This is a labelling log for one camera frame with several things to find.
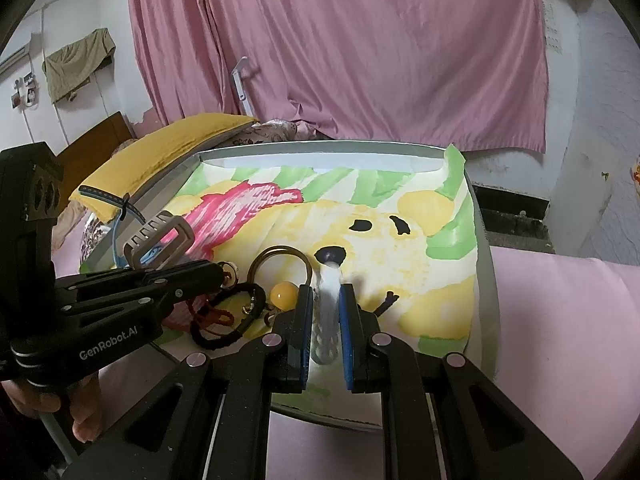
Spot yellow ball hair tie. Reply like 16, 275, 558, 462
270, 282, 297, 309

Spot pink floral blanket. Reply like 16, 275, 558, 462
52, 200, 117, 266

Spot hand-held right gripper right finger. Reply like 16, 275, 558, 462
337, 282, 584, 480

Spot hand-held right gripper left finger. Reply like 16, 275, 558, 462
62, 284, 314, 480

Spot brown wooden headboard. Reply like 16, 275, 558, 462
55, 111, 138, 181

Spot pink bedsheet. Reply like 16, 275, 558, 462
50, 247, 640, 480

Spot gold bangle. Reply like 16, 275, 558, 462
247, 246, 314, 302

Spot white window handle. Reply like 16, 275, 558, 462
230, 56, 256, 117

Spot person's left hand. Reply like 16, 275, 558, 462
0, 374, 104, 444

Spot olive hanging cloth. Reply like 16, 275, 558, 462
41, 28, 117, 105

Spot white perforated hair clip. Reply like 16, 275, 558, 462
310, 260, 346, 366

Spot blue rhinestone hair clip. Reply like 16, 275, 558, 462
79, 186, 168, 266

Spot grey cable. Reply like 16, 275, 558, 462
41, 412, 78, 463

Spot pink curtain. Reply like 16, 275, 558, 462
127, 0, 551, 153

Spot red claw clip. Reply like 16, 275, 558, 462
192, 299, 237, 327

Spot printed cartoon towel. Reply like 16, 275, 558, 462
165, 145, 481, 401

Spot black scrunchie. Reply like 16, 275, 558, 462
190, 282, 268, 351

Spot yellow pillow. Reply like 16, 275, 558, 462
70, 112, 261, 221

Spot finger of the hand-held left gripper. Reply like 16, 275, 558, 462
64, 286, 222, 324
54, 259, 226, 302

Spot taupe rectangular hair clip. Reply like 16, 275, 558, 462
122, 212, 196, 268

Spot grey metal box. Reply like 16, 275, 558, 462
80, 140, 501, 433

